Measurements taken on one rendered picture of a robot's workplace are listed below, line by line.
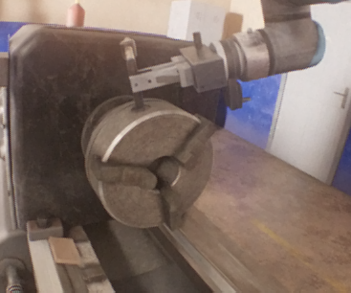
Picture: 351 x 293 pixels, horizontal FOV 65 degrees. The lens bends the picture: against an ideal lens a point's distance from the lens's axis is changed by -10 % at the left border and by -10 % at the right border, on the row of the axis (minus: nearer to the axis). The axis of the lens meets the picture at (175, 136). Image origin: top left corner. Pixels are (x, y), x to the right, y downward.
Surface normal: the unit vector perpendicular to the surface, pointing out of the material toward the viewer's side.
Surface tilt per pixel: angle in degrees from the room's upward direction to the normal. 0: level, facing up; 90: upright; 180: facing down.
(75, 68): 90
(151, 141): 90
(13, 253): 90
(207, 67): 97
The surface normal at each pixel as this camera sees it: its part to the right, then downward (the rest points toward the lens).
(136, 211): 0.50, 0.34
